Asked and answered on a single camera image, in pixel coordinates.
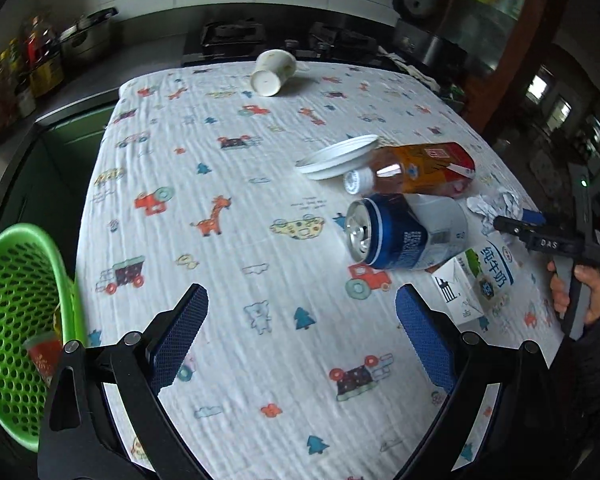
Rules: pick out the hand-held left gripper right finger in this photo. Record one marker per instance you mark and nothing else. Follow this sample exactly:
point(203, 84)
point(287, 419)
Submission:
point(425, 340)

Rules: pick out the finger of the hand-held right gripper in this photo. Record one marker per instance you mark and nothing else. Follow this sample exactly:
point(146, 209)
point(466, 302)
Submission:
point(512, 227)
point(535, 217)

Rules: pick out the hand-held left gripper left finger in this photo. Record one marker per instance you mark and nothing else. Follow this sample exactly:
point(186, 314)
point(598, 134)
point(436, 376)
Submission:
point(180, 340)

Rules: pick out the white paper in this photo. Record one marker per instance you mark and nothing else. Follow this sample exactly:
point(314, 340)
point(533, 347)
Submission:
point(500, 205)

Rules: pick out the white milk carton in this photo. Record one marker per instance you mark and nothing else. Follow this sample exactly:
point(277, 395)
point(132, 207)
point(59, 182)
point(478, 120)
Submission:
point(485, 280)

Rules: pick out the blue and white can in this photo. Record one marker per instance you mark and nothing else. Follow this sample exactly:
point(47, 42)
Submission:
point(405, 235)

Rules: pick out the tea bottle with red label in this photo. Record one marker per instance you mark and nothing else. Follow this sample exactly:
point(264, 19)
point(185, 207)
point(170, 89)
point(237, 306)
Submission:
point(420, 165)

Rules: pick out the yellow plastic bag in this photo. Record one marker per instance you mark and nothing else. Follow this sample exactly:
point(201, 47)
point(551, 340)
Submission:
point(58, 322)

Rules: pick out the red paper cup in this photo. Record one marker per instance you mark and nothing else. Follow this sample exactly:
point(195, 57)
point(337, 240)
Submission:
point(42, 360)

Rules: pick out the green plastic basket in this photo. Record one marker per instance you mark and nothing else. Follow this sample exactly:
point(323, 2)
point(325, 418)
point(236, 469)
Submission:
point(10, 310)

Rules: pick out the white plastic lid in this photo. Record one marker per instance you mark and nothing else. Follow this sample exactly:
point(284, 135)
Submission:
point(337, 157)

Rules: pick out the white paper cup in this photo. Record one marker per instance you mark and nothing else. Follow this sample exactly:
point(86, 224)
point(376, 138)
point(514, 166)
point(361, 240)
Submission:
point(275, 67)

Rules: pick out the person's right hand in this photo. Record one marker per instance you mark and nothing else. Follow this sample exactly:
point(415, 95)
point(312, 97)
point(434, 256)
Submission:
point(596, 295)

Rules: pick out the printed blanket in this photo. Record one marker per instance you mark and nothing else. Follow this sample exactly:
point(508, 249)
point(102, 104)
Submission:
point(255, 260)

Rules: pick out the wooden glass cabinet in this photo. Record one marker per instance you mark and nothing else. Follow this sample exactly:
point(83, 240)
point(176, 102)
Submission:
point(530, 35)

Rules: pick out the white rag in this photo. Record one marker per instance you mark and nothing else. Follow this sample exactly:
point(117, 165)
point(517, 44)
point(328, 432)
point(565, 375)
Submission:
point(415, 72)

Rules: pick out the black rice cooker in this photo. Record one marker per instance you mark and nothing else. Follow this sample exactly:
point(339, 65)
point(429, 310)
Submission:
point(430, 45)

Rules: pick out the green kitchen cabinet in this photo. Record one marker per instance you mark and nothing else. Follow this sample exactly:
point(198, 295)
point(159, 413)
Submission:
point(65, 130)

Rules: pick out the small white jar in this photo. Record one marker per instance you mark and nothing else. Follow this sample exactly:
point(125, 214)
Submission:
point(26, 100)

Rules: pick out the black gas stove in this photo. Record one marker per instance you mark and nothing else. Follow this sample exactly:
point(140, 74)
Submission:
point(230, 35)

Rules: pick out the steel cooking pot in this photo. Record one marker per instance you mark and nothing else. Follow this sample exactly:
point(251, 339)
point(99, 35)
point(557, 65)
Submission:
point(87, 37)

